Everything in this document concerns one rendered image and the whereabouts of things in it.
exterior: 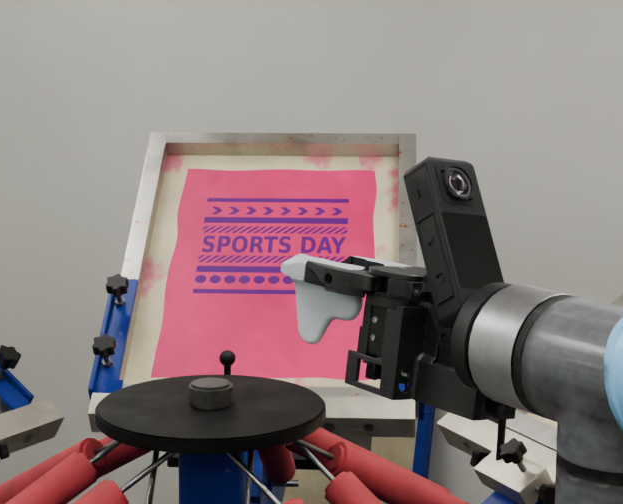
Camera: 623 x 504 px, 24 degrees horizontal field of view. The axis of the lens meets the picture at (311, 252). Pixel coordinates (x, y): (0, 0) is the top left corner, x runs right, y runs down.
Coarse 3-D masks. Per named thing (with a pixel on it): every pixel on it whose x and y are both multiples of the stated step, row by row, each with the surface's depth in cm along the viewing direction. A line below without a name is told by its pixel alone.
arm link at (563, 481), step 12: (564, 468) 83; (576, 468) 82; (588, 468) 81; (564, 480) 83; (576, 480) 82; (588, 480) 81; (600, 480) 81; (612, 480) 80; (564, 492) 83; (576, 492) 82; (588, 492) 81; (600, 492) 81; (612, 492) 81
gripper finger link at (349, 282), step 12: (312, 264) 100; (324, 264) 99; (312, 276) 100; (324, 276) 98; (336, 276) 97; (348, 276) 96; (360, 276) 96; (372, 276) 95; (336, 288) 97; (348, 288) 96; (360, 288) 96; (372, 288) 96; (384, 288) 96
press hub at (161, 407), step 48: (144, 384) 206; (192, 384) 195; (240, 384) 206; (288, 384) 206; (144, 432) 184; (192, 432) 184; (240, 432) 184; (288, 432) 185; (192, 480) 194; (240, 480) 196
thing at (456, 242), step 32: (448, 160) 96; (416, 192) 95; (448, 192) 94; (416, 224) 95; (448, 224) 93; (480, 224) 95; (448, 256) 92; (480, 256) 94; (448, 288) 92; (448, 320) 92
